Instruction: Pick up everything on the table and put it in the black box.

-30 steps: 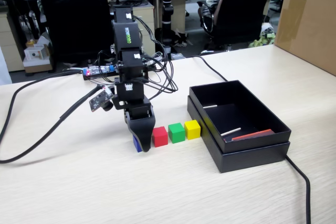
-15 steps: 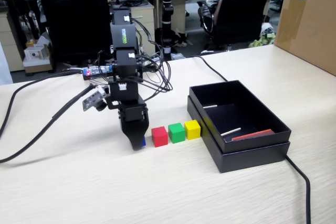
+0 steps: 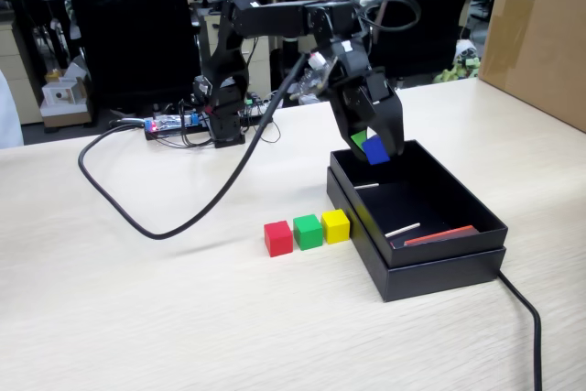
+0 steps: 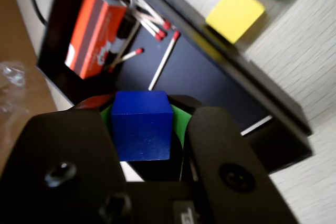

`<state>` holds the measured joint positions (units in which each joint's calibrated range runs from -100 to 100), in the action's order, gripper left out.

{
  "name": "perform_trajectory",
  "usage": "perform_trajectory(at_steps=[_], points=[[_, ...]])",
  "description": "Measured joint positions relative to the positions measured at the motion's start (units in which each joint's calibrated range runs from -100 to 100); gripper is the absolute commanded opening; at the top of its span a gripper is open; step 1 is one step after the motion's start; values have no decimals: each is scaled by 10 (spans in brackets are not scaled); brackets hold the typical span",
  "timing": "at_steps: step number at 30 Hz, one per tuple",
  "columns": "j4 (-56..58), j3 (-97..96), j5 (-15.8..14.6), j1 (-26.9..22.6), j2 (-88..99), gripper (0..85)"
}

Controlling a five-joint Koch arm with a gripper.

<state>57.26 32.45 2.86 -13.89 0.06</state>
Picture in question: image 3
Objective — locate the red wooden cube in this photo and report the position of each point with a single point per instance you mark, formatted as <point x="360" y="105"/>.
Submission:
<point x="278" y="239"/>

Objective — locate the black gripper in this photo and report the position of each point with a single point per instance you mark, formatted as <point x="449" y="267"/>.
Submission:
<point x="354" y="61"/>

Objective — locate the blue wooden cube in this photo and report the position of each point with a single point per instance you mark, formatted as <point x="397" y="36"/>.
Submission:
<point x="376" y="151"/>

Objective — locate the long white stick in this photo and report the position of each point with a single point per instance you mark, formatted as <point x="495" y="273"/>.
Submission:
<point x="403" y="230"/>

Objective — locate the flat red card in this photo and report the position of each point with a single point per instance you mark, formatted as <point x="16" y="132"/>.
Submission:
<point x="439" y="235"/>

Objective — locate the person in white coat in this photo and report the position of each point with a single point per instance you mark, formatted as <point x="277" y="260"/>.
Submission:
<point x="9" y="116"/>

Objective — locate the black office chair with armrests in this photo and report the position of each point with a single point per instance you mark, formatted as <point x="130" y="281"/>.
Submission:
<point x="439" y="29"/>

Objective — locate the black open box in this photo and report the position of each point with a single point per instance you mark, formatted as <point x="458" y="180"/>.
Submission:
<point x="439" y="279"/>

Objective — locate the green wooden cube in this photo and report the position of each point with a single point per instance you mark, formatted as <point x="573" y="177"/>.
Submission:
<point x="307" y="231"/>

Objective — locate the short white stick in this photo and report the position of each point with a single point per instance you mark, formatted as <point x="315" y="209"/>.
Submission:
<point x="367" y="186"/>

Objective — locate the black base board with electronics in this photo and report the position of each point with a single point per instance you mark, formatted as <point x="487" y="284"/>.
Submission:
<point x="160" y="127"/>

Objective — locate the white carton on floor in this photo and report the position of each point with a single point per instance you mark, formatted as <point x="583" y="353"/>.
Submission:
<point x="64" y="100"/>

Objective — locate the wide black office chair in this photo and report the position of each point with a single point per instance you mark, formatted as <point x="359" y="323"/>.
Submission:
<point x="133" y="29"/>

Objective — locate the beige drawer cabinet with lock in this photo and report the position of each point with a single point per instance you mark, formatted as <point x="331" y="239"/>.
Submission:
<point x="259" y="66"/>

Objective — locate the green toy pile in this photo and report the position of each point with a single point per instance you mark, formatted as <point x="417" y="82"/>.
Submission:
<point x="458" y="72"/>

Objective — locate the yellow wooden cube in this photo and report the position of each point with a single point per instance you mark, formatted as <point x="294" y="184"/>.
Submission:
<point x="335" y="226"/>

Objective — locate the large brown cardboard box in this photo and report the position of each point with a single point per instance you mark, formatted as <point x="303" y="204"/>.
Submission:
<point x="535" y="38"/>

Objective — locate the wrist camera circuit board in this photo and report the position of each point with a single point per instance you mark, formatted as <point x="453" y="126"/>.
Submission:
<point x="316" y="75"/>

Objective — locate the black cardboard box tray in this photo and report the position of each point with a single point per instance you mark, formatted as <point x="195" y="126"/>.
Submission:
<point x="435" y="198"/>

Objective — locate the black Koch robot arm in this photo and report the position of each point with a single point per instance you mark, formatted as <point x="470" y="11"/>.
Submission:
<point x="274" y="20"/>

